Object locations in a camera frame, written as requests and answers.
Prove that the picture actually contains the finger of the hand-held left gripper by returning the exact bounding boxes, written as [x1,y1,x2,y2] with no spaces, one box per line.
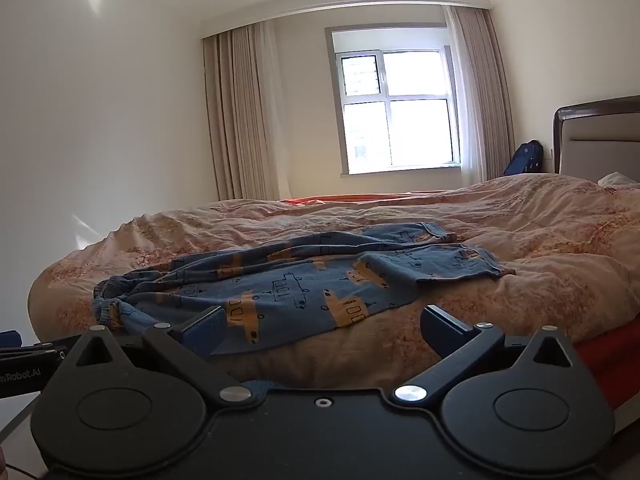
[0,330,68,362]

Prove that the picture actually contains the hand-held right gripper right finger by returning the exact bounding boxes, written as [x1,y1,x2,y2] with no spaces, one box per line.
[392,304,583,406]

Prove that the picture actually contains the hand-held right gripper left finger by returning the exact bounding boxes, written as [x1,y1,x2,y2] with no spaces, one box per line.
[62,306,256,406]

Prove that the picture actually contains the blue printed pants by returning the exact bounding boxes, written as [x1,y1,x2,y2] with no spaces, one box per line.
[91,221,516,357]

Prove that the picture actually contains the pink floral quilt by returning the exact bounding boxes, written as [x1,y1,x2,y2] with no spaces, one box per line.
[27,172,640,392]

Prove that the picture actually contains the red fleece blanket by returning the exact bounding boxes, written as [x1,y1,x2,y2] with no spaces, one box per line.
[277,191,640,411]

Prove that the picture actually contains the blue bag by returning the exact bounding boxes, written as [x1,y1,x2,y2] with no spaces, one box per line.
[503,140,544,177]

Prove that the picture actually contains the beige curtain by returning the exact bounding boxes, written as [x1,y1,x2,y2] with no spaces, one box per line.
[201,20,293,202]
[442,5,516,186]

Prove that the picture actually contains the white pillow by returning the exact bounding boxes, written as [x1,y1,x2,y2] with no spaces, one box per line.
[597,171,640,191]

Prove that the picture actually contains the window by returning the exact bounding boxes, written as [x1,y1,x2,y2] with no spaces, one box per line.
[325,25,463,177]

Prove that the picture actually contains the wooden chair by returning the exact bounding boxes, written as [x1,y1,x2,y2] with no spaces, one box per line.
[552,95,640,183]

